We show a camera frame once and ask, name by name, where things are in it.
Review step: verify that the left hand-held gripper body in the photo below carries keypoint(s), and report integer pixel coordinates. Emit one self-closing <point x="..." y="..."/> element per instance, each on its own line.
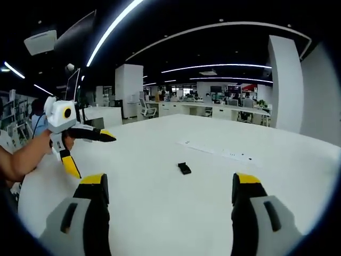
<point x="57" y="117"/>

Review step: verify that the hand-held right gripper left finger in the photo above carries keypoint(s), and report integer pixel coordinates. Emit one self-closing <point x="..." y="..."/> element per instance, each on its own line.
<point x="93" y="213"/>

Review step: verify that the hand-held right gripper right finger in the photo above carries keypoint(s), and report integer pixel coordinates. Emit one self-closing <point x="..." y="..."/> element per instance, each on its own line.
<point x="245" y="213"/>

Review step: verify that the black plastic buckle socket part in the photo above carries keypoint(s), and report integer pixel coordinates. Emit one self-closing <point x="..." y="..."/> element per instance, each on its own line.
<point x="186" y="170"/>

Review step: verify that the black plastic buckle pronged part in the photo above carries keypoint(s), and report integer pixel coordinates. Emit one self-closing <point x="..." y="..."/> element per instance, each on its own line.
<point x="182" y="164"/>

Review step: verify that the person's left hand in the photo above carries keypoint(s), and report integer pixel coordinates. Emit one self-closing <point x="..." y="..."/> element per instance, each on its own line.
<point x="44" y="144"/>

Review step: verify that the white low cabinet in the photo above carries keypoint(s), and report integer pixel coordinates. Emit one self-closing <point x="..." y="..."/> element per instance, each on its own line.
<point x="104" y="116"/>

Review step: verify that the tall dark screen on stand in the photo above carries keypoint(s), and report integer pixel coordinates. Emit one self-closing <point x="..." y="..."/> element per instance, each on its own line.
<point x="73" y="84"/>

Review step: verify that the white storage shelf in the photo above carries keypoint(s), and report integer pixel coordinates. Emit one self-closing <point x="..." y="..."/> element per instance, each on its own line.
<point x="14" y="117"/>

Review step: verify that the white office chair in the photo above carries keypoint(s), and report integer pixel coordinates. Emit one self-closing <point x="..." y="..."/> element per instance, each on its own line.
<point x="147" y="108"/>

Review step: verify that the white table power strip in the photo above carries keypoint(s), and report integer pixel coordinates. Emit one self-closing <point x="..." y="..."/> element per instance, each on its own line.
<point x="213" y="149"/>

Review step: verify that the white ceiling air unit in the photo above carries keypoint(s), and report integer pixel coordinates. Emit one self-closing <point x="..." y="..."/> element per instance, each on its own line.
<point x="40" y="42"/>

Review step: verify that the white office desk row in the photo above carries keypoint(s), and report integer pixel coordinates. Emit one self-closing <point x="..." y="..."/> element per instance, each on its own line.
<point x="191" y="108"/>

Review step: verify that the small green desk plant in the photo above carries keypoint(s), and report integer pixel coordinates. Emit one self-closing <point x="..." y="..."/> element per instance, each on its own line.
<point x="262" y="102"/>

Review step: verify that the curved white ceiling light strip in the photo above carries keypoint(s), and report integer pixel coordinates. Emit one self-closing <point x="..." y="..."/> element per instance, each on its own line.
<point x="213" y="66"/>
<point x="231" y="79"/>

